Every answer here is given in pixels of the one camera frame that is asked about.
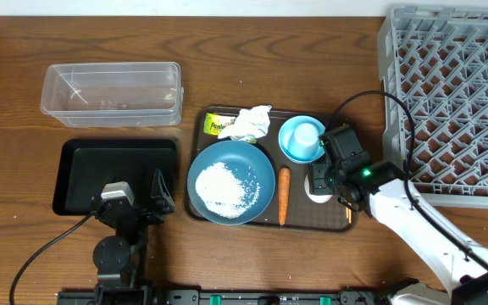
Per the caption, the light blue bowl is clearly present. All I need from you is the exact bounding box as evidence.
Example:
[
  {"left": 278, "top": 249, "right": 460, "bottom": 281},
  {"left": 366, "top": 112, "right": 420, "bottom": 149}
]
[{"left": 278, "top": 115, "right": 325, "bottom": 164}]

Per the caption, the pale pink cup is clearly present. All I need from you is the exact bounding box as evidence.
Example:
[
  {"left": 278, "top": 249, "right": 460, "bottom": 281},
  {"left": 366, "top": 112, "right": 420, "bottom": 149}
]
[{"left": 303, "top": 175, "right": 332, "bottom": 203}]

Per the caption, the light blue cup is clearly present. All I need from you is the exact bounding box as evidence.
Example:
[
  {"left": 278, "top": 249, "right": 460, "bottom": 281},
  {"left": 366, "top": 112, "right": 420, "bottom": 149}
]
[{"left": 293, "top": 123, "right": 319, "bottom": 150}]

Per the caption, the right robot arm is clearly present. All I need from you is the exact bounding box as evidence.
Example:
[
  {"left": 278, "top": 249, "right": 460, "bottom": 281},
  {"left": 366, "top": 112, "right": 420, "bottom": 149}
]
[{"left": 308, "top": 125, "right": 488, "bottom": 305}]

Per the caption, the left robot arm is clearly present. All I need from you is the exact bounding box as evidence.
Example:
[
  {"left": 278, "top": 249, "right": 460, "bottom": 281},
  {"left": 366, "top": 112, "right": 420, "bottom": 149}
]
[{"left": 91, "top": 169, "right": 175, "bottom": 304}]

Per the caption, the grey dishwasher rack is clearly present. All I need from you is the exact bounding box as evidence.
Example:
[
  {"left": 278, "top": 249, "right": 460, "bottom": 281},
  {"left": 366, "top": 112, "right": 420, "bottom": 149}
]
[{"left": 378, "top": 5, "right": 488, "bottom": 209}]

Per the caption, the black plastic tray bin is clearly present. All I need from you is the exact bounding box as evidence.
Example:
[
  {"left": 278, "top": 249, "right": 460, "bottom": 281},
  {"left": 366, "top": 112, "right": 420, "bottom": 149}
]
[{"left": 53, "top": 139, "right": 178, "bottom": 216}]

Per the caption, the white rice pile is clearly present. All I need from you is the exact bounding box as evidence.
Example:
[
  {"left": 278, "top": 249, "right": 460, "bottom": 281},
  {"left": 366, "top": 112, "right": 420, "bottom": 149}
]
[{"left": 195, "top": 162, "right": 261, "bottom": 219}]

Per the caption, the orange carrot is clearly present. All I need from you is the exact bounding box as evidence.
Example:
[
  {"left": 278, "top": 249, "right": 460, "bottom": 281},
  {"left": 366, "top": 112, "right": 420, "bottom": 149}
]
[{"left": 278, "top": 167, "right": 291, "bottom": 226}]

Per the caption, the brown serving tray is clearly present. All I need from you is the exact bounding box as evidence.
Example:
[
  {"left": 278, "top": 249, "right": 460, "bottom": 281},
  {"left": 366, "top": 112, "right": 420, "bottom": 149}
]
[{"left": 184, "top": 106, "right": 358, "bottom": 233}]

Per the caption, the yellow green snack wrapper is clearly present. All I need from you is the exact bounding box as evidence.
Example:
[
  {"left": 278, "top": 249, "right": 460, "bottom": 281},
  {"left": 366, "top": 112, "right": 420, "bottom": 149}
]
[{"left": 203, "top": 113, "right": 236, "bottom": 136}]

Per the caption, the dark blue plate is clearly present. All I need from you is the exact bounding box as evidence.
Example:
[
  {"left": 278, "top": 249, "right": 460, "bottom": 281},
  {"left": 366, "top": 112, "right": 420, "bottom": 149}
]
[{"left": 186, "top": 141, "right": 276, "bottom": 225}]

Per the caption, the crumpled white paper napkin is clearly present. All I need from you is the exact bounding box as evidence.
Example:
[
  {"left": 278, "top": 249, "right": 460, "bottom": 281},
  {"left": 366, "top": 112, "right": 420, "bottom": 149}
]
[{"left": 218, "top": 105, "right": 272, "bottom": 142}]

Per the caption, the clear plastic storage bin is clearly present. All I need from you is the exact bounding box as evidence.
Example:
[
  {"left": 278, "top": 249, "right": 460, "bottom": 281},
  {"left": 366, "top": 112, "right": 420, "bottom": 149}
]
[{"left": 41, "top": 62, "right": 184, "bottom": 128}]

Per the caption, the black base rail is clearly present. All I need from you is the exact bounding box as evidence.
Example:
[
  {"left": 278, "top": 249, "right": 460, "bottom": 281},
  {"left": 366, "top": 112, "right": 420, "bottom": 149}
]
[{"left": 56, "top": 289, "right": 391, "bottom": 305}]

